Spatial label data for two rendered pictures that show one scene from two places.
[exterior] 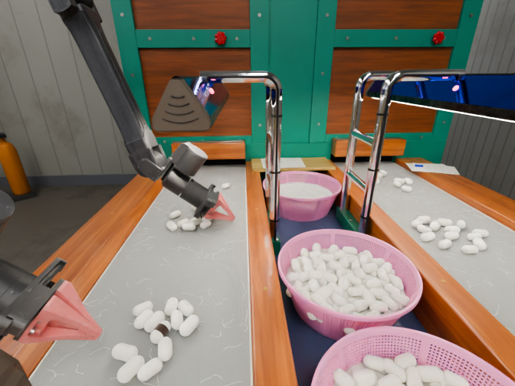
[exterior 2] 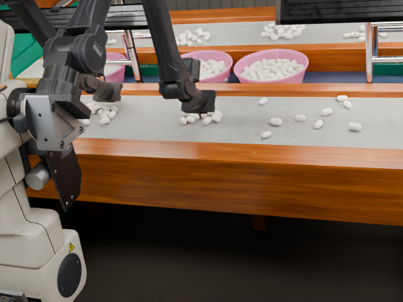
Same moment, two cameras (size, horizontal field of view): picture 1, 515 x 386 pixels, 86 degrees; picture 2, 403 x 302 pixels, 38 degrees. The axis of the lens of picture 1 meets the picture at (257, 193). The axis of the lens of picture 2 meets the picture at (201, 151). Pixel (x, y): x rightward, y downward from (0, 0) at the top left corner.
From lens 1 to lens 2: 1.82 m
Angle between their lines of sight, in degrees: 56
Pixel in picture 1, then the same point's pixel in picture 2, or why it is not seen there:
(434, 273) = (217, 48)
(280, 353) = (232, 85)
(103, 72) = (50, 29)
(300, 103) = not seen: hidden behind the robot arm
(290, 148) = (27, 55)
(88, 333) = not seen: hidden behind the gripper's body
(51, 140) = not seen: outside the picture
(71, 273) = (140, 142)
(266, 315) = (213, 87)
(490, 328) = (247, 47)
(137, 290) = (165, 127)
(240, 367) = (228, 99)
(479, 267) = (217, 41)
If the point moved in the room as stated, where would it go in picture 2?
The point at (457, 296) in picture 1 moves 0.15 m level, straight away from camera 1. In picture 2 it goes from (232, 48) to (214, 37)
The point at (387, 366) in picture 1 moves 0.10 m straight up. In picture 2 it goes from (246, 72) to (243, 46)
